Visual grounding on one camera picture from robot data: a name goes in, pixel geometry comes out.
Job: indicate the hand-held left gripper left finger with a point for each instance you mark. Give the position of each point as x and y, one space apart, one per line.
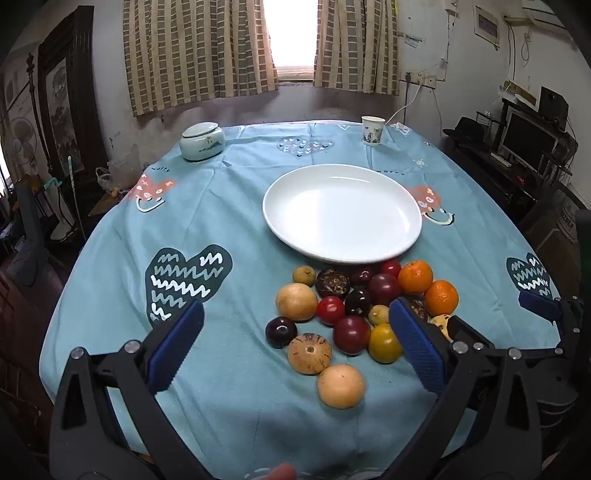
178 346

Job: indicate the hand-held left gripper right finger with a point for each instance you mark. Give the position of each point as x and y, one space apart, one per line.
415 341

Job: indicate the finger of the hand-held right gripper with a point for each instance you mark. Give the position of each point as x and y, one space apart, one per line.
535 304

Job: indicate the small pale yellow spotted fruit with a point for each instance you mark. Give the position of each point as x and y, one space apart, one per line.
441 323

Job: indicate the dark brown spotted passion fruit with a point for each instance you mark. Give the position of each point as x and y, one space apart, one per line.
420 310
332 283

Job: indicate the orange yellow tomato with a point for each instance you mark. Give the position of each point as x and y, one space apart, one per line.
383 345

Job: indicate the orange mandarin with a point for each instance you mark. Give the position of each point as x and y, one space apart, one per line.
441 297
415 277

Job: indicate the dark red plum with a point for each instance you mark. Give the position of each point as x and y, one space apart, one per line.
352 334
384 289

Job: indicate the smooth tan round fruit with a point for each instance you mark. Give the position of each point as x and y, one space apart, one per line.
296 302
341 386

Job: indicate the tan spotted passion fruit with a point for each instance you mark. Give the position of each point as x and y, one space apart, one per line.
309 353

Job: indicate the white oval plate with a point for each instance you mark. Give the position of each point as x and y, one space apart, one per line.
341 214

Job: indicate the small red plum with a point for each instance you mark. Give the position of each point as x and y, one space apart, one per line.
390 267

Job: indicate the red tomato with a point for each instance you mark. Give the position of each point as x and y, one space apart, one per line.
330 310

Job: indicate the light blue printed tablecloth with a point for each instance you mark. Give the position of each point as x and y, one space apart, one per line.
207 221

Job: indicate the small tan longan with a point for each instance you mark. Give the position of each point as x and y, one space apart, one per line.
304 275

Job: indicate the dark computer desk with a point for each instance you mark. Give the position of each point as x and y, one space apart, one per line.
489 175

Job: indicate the computer monitor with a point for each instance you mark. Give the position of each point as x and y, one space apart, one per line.
528 138

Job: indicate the clear plastic bag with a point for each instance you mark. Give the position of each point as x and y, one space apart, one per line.
117 173

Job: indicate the black hat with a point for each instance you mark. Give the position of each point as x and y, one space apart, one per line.
465 130

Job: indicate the black speaker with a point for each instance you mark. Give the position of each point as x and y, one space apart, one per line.
554 105

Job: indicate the pale green lidded ceramic jar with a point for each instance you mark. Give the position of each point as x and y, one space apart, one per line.
202 142

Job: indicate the white printed paper cup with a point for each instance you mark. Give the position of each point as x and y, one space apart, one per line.
373 131

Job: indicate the standing fan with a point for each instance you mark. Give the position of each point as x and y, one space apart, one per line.
23 138

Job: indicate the dark framed painting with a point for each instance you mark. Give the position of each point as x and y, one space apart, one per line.
62 101

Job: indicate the white air conditioner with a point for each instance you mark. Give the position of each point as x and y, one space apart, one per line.
547 11

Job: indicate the wide checked beige curtain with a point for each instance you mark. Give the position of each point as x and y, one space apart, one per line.
194 50

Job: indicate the narrow checked beige curtain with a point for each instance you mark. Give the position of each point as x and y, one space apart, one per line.
355 46

